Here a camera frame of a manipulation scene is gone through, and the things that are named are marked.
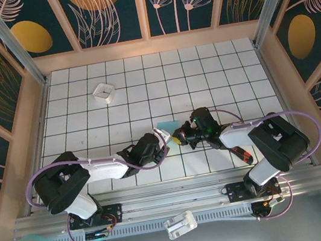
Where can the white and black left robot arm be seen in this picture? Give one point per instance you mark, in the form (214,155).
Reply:
(107,167)

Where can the orange and black utility knife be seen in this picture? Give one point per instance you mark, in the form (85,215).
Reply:
(242,155)

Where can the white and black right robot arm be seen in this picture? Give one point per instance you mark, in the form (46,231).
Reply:
(236,136)

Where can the aluminium side rail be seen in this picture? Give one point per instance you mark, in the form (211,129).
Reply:
(41,115)
(272,78)

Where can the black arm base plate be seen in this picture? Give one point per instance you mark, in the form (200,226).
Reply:
(114,213)
(236,192)

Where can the white plastic bracket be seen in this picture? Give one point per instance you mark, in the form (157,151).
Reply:
(180,224)

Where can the black control board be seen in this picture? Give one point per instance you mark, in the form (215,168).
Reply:
(263,209)
(96,236)

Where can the aluminium mounting rail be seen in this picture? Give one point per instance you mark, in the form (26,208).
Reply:
(176,200)

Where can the white square clock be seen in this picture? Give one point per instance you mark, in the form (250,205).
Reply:
(103,92)

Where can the light blue paper sheet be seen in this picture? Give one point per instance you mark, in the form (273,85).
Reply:
(169,125)

